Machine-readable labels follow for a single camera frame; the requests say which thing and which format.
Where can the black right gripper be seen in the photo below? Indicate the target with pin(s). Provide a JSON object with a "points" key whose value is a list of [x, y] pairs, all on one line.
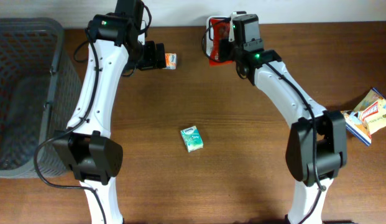
{"points": [[225, 52]]}

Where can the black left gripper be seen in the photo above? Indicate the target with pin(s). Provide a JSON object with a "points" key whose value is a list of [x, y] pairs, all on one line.
{"points": [[161, 55]]}

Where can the orange tissue pack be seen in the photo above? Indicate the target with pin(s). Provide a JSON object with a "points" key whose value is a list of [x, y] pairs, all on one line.
{"points": [[170, 61]]}

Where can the red snack bag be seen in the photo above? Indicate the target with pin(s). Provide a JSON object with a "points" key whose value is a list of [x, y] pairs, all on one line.
{"points": [[220, 33]]}

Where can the green tissue pack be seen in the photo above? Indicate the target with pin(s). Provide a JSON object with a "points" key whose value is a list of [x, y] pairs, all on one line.
{"points": [[192, 138]]}

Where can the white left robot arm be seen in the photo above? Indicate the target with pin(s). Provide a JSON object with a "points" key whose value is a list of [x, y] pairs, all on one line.
{"points": [[116, 49]]}

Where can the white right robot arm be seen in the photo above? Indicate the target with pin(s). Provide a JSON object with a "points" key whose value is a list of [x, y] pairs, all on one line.
{"points": [[317, 143]]}

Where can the white barcode scanner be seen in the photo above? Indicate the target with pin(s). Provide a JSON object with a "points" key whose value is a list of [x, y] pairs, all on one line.
{"points": [[207, 43]]}

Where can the grey plastic basket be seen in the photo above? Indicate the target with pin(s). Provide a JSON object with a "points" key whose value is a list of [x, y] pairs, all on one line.
{"points": [[39, 90]]}

